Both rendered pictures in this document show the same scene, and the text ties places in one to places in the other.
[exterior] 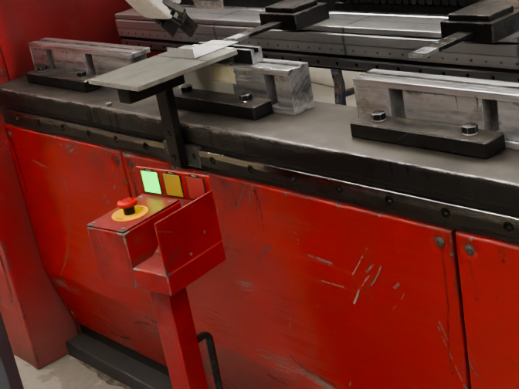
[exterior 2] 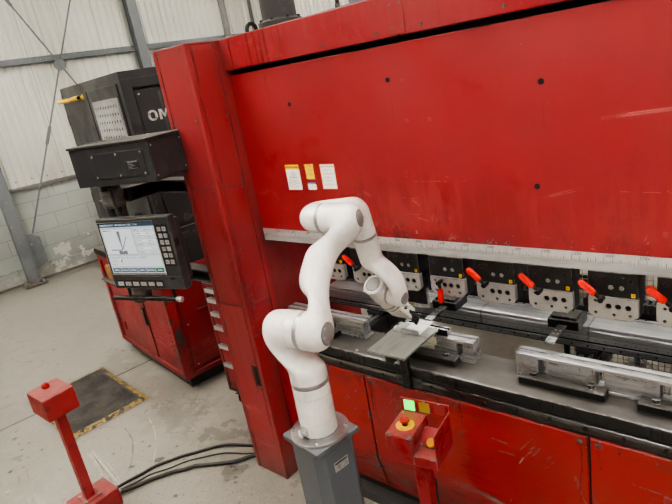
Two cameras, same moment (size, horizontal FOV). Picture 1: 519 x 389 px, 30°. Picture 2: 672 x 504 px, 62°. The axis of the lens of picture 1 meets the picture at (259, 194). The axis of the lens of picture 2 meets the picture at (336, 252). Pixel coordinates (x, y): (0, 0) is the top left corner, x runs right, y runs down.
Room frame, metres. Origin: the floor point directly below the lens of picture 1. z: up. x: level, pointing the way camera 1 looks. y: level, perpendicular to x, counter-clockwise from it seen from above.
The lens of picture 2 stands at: (0.00, 0.66, 2.09)
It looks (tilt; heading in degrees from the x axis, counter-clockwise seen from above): 18 degrees down; 351
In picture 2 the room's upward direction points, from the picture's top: 10 degrees counter-clockwise
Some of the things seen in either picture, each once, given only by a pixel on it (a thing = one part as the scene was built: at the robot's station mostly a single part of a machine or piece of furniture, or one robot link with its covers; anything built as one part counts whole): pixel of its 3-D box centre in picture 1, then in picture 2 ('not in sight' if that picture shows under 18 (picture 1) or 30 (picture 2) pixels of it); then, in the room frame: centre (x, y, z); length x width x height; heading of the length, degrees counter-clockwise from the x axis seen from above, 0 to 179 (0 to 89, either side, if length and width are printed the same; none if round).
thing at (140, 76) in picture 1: (163, 66); (403, 340); (2.00, 0.15, 1.00); 0.26 x 0.18 x 0.01; 129
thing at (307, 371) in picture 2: not in sight; (294, 346); (1.57, 0.61, 1.30); 0.19 x 0.12 x 0.24; 47
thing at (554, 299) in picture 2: not in sight; (554, 284); (1.64, -0.32, 1.26); 0.15 x 0.09 x 0.17; 39
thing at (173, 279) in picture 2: not in sight; (147, 250); (2.71, 1.16, 1.42); 0.45 x 0.12 x 0.36; 54
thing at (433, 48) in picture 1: (459, 32); (560, 325); (1.78, -0.42, 1.01); 0.26 x 0.12 x 0.05; 129
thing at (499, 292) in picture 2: not in sight; (499, 278); (1.80, -0.20, 1.26); 0.15 x 0.09 x 0.17; 39
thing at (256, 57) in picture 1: (226, 52); (428, 327); (2.07, 0.01, 0.99); 0.20 x 0.03 x 0.03; 39
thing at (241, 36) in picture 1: (270, 21); (441, 306); (2.19, -0.10, 1.01); 0.26 x 0.12 x 0.05; 129
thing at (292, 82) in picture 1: (239, 81); (434, 341); (2.05, 0.00, 0.92); 0.39 x 0.06 x 0.10; 39
